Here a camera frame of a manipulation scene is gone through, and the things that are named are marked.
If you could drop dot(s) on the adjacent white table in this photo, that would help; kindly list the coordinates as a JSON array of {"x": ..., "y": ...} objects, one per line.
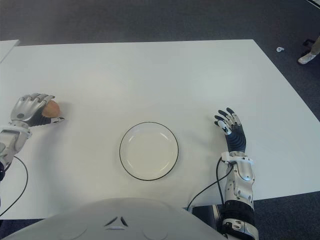
[{"x": 7, "y": 48}]

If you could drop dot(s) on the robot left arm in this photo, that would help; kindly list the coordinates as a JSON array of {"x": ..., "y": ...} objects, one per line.
[{"x": 12, "y": 142}]

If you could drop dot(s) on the white shoe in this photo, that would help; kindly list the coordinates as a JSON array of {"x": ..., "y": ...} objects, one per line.
[{"x": 307, "y": 58}]

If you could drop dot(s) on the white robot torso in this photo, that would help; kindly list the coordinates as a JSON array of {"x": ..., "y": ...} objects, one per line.
[{"x": 112, "y": 220}]

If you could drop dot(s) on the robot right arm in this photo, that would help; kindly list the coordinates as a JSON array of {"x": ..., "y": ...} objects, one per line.
[{"x": 240, "y": 185}]

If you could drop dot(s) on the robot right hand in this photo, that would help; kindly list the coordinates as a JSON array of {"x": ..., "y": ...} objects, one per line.
[{"x": 236, "y": 138}]

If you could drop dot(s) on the yellow-red apple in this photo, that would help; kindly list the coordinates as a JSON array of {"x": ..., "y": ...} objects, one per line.
[{"x": 52, "y": 108}]

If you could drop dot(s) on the small white floor object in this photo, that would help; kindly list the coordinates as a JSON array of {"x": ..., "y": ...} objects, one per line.
[{"x": 279, "y": 49}]

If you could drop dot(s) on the white plate with black rim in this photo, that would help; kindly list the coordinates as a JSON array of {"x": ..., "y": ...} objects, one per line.
[{"x": 149, "y": 151}]

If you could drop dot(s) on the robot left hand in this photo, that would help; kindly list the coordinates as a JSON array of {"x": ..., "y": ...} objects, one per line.
[{"x": 25, "y": 110}]

